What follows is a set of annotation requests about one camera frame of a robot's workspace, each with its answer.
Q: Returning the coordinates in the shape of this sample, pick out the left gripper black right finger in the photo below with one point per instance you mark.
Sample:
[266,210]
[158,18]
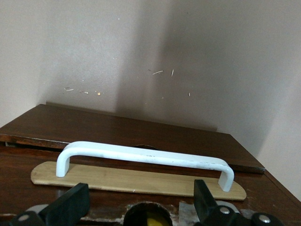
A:
[205,207]

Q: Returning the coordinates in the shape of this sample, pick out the dark wooden drawer cabinet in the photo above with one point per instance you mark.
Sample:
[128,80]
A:
[117,129]

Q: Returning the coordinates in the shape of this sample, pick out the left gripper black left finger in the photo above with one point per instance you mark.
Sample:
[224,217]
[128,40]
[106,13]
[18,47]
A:
[70,207]

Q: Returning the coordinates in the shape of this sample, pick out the yellow cube block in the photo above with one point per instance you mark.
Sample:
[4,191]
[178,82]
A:
[155,222]

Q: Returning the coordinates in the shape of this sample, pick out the wooden drawer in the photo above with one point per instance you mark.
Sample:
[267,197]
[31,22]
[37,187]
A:
[18,160]

